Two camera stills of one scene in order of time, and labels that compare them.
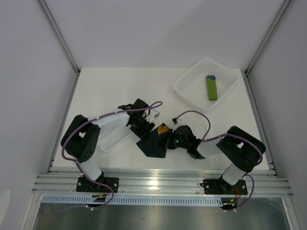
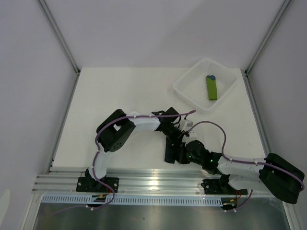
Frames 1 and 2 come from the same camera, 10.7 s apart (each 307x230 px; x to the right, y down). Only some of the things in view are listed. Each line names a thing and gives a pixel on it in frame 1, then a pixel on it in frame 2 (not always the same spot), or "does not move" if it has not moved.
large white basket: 193,84 does not move
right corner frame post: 270,29 does not move
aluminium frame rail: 167,183 does not move
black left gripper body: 141,124 → 173,134
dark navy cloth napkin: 154,144 → 173,152
